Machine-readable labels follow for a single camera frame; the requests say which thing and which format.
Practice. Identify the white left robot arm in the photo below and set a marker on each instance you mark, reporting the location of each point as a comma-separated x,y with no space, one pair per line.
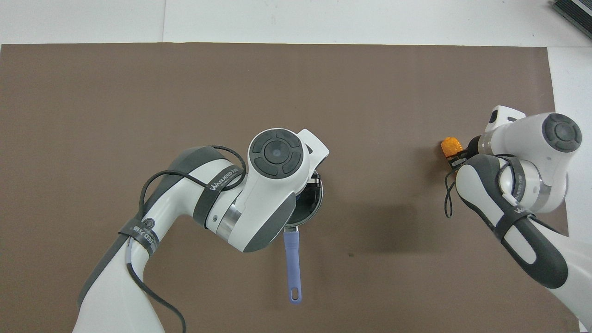
259,203

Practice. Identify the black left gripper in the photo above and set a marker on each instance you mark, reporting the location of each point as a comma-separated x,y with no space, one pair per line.
315,180

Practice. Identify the dark ribbed metal object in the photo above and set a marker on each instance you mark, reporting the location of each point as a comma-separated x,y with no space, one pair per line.
576,11

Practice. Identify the orange corn cob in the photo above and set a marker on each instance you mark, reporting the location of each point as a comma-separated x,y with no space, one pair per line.
451,146

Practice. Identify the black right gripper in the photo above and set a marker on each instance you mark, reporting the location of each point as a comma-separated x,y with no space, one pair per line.
474,145

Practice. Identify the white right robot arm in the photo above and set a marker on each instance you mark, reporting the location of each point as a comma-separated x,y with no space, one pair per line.
532,138

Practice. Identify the brown table mat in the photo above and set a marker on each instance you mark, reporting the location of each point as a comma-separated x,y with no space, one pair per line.
370,92

